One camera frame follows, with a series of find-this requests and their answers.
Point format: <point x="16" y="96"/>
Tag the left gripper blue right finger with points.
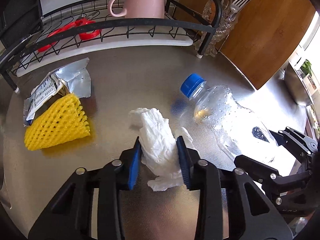
<point x="185" y="161"/>

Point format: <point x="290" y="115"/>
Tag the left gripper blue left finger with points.
<point x="134" y="163"/>

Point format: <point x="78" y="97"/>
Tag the white tissue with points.
<point x="158" y="142"/>

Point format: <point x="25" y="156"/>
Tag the clear plastic water bottle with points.
<point x="237" y="129"/>

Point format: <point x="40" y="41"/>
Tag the yellow foam fruit net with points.
<point x="62" y="122"/>

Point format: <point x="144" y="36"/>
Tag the silver foil wrapper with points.
<point x="71" y="78"/>

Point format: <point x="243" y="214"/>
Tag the wooden cutting board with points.
<point x="265" y="35"/>

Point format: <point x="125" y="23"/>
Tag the pink mug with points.
<point x="139" y="9"/>

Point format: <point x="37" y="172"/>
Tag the glass cutlery holder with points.
<point x="229" y="17"/>

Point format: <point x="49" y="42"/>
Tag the black dish rack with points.
<point x="86" y="26"/>

